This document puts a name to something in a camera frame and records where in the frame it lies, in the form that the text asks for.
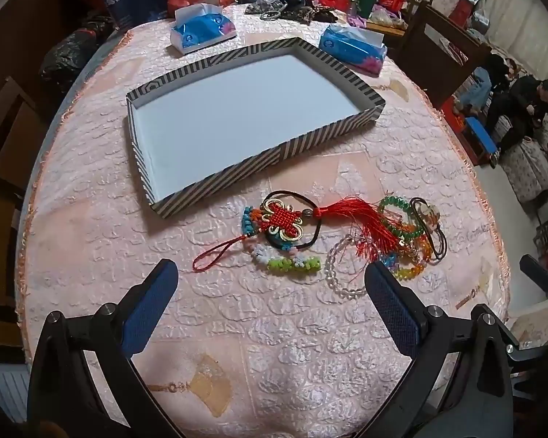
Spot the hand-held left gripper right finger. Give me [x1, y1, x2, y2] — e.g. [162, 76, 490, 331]
[365, 262, 520, 438]

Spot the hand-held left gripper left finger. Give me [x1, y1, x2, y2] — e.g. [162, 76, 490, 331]
[27, 258, 185, 438]

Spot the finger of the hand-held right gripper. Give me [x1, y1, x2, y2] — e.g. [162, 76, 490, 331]
[519, 254, 548, 315]

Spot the orange bead bracelet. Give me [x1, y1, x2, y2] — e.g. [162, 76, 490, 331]
[382, 233, 433, 282]

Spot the black cord with flower charm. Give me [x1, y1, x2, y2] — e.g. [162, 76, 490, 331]
[410, 196, 448, 266]

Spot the green bead bracelet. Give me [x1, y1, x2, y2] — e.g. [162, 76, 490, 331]
[377, 195, 428, 243]

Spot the black elastic hair tie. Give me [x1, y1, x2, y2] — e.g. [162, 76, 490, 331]
[261, 190, 328, 255]

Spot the multicolour beaded bracelet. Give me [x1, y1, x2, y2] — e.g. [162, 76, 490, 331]
[241, 205, 323, 276]

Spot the red knot tassel ornament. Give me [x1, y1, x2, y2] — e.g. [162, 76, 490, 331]
[192, 196, 397, 271]

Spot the striped cardboard box tray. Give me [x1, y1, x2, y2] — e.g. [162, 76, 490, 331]
[126, 39, 387, 217]

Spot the pink embossed tablecloth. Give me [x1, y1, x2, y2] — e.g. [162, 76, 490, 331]
[16, 2, 510, 438]

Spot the floral covered sofa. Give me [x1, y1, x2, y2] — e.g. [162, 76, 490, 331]
[497, 46, 548, 202]

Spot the blue low stool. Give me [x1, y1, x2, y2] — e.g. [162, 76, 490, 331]
[464, 116, 501, 166]

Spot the white radiator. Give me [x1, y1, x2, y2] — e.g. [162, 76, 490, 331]
[0, 369, 34, 424]

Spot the red floor mat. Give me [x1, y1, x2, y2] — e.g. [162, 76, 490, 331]
[438, 97, 481, 157]

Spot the brown wooden chair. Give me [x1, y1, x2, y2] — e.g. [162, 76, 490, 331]
[0, 75, 58, 248]

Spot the dark wooden chair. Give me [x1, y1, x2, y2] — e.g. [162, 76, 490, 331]
[389, 0, 493, 97]

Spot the blue tissue pack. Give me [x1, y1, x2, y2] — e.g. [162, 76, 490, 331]
[170, 3, 237, 58]
[318, 23, 388, 78]

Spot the black plastic bag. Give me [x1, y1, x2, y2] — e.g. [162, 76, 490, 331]
[39, 8, 120, 97]

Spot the pile of hair accessories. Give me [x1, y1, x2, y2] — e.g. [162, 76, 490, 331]
[244, 0, 344, 27]

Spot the clear crystal bead bracelet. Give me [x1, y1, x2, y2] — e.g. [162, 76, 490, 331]
[325, 235, 371, 301]

